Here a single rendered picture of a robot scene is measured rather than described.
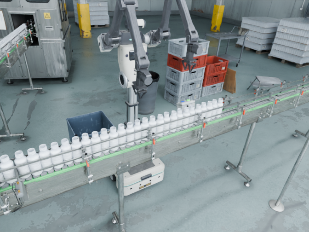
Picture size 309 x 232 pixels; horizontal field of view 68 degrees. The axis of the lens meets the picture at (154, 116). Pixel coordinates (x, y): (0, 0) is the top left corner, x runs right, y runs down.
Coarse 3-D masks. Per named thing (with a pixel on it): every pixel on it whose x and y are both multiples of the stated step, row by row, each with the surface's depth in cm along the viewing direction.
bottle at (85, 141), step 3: (84, 135) 140; (87, 135) 138; (84, 138) 138; (87, 138) 139; (81, 141) 139; (84, 141) 138; (87, 141) 139; (90, 141) 140; (81, 144) 139; (84, 144) 138; (87, 144) 139; (90, 144) 141; (87, 147) 140; (90, 147) 142; (87, 150) 141; (90, 150) 143; (87, 153) 142; (90, 156) 145
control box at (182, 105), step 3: (180, 102) 194; (183, 102) 192; (186, 102) 191; (189, 102) 193; (192, 102) 194; (177, 105) 194; (180, 105) 191; (183, 105) 190; (186, 105) 191; (189, 105) 193; (177, 108) 195; (183, 108) 190
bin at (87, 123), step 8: (96, 112) 204; (72, 120) 196; (80, 120) 200; (88, 120) 204; (96, 120) 208; (104, 120) 205; (72, 128) 199; (80, 128) 204; (88, 128) 208; (96, 128) 212; (72, 136) 185; (80, 136) 207; (88, 136) 175
